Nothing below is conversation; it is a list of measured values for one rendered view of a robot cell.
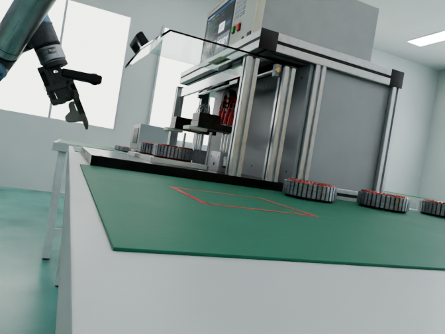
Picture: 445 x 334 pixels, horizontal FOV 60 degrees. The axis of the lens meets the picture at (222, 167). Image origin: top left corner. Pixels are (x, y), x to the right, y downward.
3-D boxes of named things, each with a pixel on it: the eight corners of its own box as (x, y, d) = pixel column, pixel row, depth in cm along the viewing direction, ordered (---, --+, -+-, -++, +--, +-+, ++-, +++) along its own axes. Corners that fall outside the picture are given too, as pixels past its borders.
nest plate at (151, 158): (149, 161, 95) (151, 156, 95) (140, 158, 109) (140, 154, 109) (206, 169, 101) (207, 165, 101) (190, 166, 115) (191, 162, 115)
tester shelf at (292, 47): (258, 46, 88) (261, 26, 88) (179, 83, 151) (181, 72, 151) (401, 89, 104) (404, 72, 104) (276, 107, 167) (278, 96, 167)
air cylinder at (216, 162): (217, 171, 106) (220, 151, 106) (208, 169, 113) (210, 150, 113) (234, 173, 108) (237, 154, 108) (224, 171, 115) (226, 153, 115)
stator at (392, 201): (353, 202, 95) (355, 187, 95) (401, 211, 93) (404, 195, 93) (359, 206, 84) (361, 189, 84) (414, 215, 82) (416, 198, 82)
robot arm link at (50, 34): (28, 18, 116) (51, 7, 114) (42, 54, 118) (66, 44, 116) (10, 14, 108) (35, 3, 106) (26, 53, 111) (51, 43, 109)
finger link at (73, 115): (71, 134, 117) (59, 105, 116) (91, 128, 119) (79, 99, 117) (71, 134, 115) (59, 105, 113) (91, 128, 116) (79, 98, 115)
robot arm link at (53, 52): (61, 48, 118) (60, 42, 110) (67, 62, 119) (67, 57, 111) (36, 54, 116) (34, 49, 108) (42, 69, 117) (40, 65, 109)
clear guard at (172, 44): (140, 49, 82) (144, 21, 82) (124, 67, 104) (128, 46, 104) (272, 83, 94) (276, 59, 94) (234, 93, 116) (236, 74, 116)
